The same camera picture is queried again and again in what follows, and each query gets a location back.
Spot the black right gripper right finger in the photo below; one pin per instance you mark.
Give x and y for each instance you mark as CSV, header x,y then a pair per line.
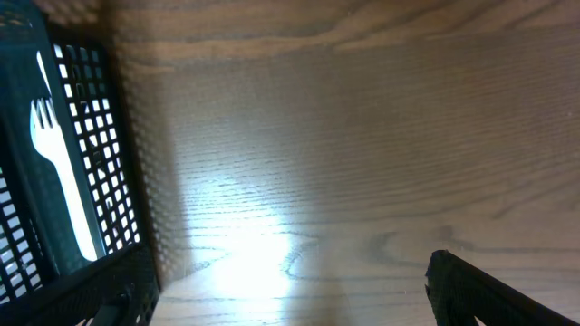
x,y
461,294

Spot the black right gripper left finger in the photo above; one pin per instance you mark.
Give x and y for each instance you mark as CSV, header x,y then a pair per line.
x,y
118,289

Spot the black plastic basket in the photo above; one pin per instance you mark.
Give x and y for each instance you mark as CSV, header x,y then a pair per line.
x,y
37,242

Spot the white plastic fork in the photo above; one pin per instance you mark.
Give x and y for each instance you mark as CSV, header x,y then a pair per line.
x,y
48,140

